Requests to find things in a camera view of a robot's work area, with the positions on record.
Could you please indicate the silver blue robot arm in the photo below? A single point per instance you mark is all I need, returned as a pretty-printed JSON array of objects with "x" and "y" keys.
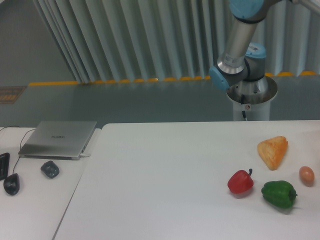
[{"x": 238, "y": 47}]

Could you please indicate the red toy bell pepper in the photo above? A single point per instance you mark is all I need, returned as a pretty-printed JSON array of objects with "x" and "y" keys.
[{"x": 240, "y": 181}]

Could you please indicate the green toy bell pepper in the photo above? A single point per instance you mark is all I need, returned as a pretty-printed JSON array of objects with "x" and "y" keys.
[{"x": 280, "y": 194}]

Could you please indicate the white laptop plug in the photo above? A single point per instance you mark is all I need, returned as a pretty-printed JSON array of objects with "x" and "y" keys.
[{"x": 82, "y": 155}]

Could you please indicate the white folding partition screen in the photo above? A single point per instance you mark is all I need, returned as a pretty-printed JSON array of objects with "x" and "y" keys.
[{"x": 130, "y": 40}]

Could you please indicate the silver closed laptop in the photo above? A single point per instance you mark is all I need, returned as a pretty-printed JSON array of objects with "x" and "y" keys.
[{"x": 58, "y": 140}]

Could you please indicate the orange toy bread wedge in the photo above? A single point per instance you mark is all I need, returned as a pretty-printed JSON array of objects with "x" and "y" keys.
[{"x": 272, "y": 151}]

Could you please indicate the small dark blue-grey tray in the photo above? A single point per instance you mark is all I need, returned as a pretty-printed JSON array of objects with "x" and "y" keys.
[{"x": 50, "y": 169}]

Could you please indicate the white side table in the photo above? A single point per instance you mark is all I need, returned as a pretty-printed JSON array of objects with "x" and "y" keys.
[{"x": 36, "y": 211}]

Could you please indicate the brown toy egg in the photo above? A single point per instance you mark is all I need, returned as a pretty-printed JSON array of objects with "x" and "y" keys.
[{"x": 307, "y": 175}]

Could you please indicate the black keyboard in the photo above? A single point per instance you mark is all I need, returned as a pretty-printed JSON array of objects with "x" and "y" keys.
[{"x": 4, "y": 165}]

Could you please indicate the black computer mouse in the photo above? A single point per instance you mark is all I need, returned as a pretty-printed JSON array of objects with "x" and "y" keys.
[{"x": 11, "y": 184}]

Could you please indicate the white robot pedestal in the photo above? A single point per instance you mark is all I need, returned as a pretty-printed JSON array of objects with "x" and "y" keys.
[{"x": 251, "y": 100}]

